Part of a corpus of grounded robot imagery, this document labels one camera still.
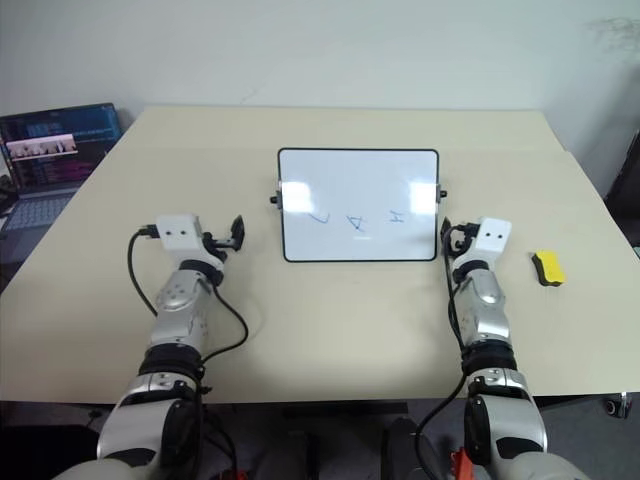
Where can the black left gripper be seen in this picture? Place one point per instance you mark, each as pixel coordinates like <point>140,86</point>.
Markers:
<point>219,243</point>

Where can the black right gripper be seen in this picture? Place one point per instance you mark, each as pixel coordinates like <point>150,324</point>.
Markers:
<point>465,236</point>

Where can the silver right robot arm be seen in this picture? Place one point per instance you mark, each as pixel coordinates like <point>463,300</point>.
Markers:
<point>487,320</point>

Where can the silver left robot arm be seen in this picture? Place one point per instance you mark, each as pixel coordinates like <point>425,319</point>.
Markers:
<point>175,320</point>

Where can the yellow and black eraser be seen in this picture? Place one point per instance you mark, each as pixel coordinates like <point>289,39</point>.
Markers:
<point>550,266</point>

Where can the black-framed tabletop whiteboard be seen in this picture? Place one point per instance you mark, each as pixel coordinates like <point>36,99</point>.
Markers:
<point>357,205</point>

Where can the open laptop computer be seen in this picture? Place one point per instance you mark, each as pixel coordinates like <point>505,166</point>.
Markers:
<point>47,155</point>

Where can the dark rounded shape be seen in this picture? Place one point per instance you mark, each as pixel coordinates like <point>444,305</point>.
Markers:
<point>400,447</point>

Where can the red plastic part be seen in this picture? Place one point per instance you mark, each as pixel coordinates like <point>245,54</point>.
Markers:
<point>461,462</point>

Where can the chair caster wheel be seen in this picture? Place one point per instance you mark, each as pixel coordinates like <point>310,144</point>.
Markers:
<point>616,404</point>

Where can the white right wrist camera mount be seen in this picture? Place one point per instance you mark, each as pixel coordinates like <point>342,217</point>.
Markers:
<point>492,235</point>

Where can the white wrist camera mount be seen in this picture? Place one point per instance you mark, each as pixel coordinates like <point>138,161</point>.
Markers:
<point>492,235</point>
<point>176,234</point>

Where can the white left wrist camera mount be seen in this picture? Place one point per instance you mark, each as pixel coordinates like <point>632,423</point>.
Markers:
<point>176,234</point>

